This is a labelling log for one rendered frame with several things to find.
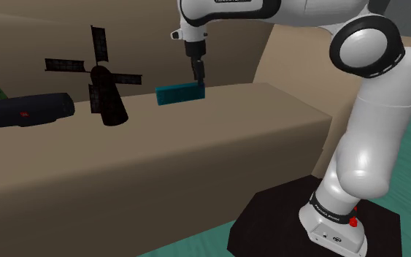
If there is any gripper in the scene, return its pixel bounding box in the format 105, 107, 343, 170
185, 39, 207, 88

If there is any black windmill figure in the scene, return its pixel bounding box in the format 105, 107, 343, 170
44, 24, 143, 128

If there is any black cylindrical speaker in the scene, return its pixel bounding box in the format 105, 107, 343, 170
0, 92, 76, 129

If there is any tan sofa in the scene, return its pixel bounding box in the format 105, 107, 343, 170
0, 8, 411, 257

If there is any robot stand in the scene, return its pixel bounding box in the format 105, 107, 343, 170
226, 174, 404, 257

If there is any teal flat rectangular box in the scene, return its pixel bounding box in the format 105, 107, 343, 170
155, 82, 207, 107

